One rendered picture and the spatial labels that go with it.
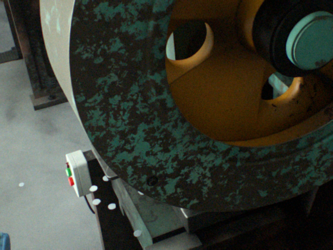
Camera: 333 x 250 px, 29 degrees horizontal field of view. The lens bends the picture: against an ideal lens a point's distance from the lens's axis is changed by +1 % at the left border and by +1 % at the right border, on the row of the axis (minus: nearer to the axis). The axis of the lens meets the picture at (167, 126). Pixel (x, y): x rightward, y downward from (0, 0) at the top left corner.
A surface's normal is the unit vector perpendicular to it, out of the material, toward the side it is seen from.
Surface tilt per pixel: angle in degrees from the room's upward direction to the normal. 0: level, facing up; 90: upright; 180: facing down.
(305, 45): 90
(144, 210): 0
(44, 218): 0
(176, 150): 90
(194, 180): 90
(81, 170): 90
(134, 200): 0
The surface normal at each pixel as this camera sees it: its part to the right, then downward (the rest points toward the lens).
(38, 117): -0.08, -0.79
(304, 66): 0.38, 0.54
